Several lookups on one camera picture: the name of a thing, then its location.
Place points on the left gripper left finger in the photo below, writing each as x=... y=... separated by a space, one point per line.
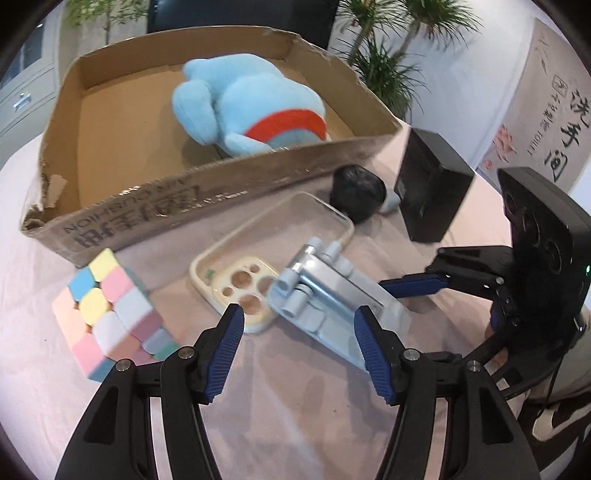
x=113 y=439

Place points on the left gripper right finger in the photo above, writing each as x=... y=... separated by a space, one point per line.
x=483 y=438

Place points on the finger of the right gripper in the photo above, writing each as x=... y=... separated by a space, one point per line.
x=415 y=285
x=486 y=264

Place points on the silver folding phone stand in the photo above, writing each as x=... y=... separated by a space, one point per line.
x=319 y=292

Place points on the black rectangular box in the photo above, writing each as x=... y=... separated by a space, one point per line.
x=432 y=184

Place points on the black round pouch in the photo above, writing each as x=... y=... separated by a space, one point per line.
x=357 y=193

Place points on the pastel rubik's cube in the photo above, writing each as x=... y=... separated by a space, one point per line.
x=105 y=315

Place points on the clear beige phone case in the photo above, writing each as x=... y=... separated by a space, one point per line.
x=241 y=266

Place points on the black and white shoe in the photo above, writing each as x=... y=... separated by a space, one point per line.
x=558 y=435

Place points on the beige calligraphy sign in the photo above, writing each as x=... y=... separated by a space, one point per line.
x=547 y=124

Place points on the light blue plush toy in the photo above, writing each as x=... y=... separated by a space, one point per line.
x=244 y=105

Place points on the green potted plant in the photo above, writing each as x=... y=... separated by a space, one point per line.
x=377 y=35
x=111 y=12

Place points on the black television screen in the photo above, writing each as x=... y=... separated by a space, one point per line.
x=311 y=19

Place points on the brown cardboard box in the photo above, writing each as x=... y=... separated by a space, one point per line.
x=115 y=166

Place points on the grey filing cabinet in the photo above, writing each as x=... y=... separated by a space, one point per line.
x=29 y=87

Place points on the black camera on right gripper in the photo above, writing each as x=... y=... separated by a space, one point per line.
x=550 y=235

